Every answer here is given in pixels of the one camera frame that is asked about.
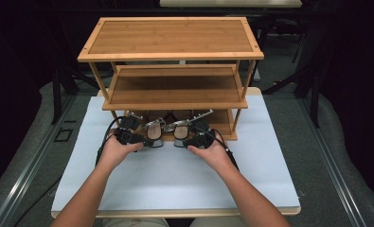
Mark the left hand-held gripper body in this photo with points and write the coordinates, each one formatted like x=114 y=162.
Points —
x=129 y=135

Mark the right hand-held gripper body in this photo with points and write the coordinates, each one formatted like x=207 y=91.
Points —
x=202 y=135

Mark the wooden three-tier shoe rack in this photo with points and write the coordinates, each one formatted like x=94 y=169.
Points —
x=172 y=38

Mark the person's left hand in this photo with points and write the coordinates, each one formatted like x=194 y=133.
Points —
x=116 y=154

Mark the person's right hand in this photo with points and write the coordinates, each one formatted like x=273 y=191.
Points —
x=214 y=156

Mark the white table mat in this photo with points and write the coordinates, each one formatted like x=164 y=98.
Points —
x=175 y=183

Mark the black metal stand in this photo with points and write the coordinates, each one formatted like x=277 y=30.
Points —
x=314 y=88
x=56 y=91

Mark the aluminium floor rail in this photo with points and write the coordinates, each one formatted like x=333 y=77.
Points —
x=26 y=183
x=336 y=176

